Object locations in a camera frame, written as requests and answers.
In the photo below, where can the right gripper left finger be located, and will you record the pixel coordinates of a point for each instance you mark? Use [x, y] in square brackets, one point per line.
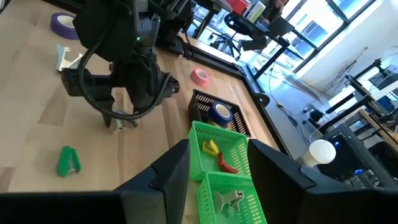
[161, 193]

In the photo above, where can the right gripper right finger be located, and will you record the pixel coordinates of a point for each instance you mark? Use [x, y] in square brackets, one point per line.
[273, 186]

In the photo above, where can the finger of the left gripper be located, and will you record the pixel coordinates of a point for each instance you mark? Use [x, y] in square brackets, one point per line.
[108, 113]
[138, 116]

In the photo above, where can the green plastic basket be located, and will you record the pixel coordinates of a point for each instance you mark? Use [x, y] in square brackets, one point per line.
[199, 161]
[208, 199]

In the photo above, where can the red stapler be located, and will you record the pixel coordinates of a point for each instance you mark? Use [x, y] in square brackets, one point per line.
[225, 163]

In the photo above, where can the pink tape roll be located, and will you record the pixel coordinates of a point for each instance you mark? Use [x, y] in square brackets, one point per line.
[199, 79]

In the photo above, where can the green stapler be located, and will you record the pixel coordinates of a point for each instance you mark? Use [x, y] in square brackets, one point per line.
[66, 163]

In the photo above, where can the black plastic basket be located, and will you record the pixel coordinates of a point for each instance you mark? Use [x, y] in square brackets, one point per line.
[202, 102]

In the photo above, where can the yellow tape roll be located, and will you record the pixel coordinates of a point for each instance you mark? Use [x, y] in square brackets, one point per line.
[229, 125]

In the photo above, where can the blue tape roll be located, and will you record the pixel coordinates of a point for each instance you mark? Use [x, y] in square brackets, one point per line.
[216, 118]

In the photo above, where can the purple tape roll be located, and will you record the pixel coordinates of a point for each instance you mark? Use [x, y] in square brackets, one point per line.
[59, 29]

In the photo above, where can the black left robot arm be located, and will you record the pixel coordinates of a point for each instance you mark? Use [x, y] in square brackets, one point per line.
[109, 28]

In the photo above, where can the white bulb lamp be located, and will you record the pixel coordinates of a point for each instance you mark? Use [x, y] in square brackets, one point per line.
[318, 152]

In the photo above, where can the black computer case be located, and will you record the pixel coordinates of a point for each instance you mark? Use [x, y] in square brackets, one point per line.
[351, 161]

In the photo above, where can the black office chair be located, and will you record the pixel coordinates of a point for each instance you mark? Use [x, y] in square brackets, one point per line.
[239, 25]

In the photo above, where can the black background desk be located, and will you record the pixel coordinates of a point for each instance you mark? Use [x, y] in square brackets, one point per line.
[357, 102]

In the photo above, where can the red box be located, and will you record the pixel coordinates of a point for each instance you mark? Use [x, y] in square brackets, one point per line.
[237, 4]

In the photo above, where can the white green box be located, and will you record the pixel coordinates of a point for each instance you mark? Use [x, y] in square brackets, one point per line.
[255, 12]

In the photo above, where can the office desk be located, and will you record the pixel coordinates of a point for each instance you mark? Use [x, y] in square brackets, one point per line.
[306, 47]

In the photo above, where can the person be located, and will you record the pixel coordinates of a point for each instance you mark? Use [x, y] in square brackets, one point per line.
[275, 9]

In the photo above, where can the large glass window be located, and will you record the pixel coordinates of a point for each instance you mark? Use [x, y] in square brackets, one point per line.
[314, 28]

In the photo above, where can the black metal table frame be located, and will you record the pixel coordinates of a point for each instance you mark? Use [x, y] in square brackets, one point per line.
[236, 70]

